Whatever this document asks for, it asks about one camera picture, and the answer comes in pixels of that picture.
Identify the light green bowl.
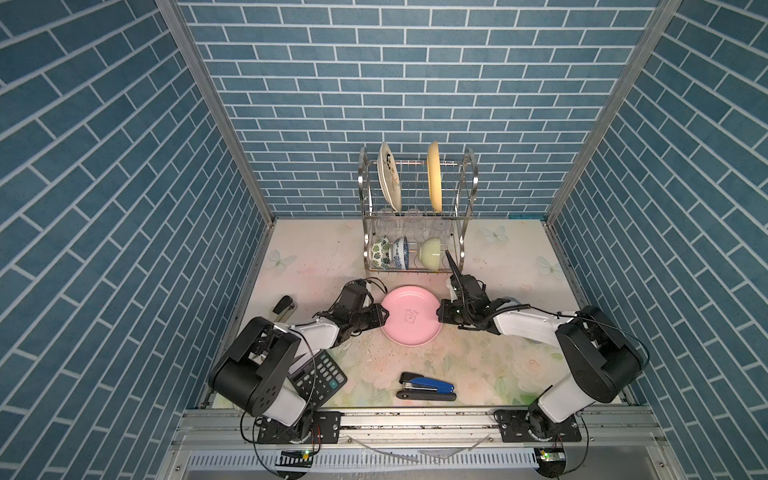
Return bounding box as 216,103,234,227
418,237,443,271

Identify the pink plate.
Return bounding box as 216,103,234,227
381,286,442,347

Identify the green leaf pattern bowl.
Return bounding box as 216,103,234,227
369,236,392,270

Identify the white plate with painted design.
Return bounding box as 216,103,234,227
377,143,402,212

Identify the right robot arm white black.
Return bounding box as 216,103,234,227
437,274,646,425

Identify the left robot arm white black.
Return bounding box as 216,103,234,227
208,277,388,427

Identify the yellow plate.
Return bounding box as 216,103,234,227
426,141,443,213

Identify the steel two-tier dish rack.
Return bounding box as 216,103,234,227
357,148,479,273

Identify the black calculator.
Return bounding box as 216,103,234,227
288,350,347,409

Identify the grey black stapler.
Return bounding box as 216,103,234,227
270,295,297,323

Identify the blue black stapler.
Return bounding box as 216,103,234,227
396,372,457,402

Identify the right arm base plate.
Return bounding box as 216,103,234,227
492,409,582,443

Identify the blue floral white bowl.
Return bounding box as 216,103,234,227
390,236,409,270

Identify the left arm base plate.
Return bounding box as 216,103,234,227
256,410,342,445

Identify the aluminium front rail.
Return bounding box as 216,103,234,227
170,404,667,457

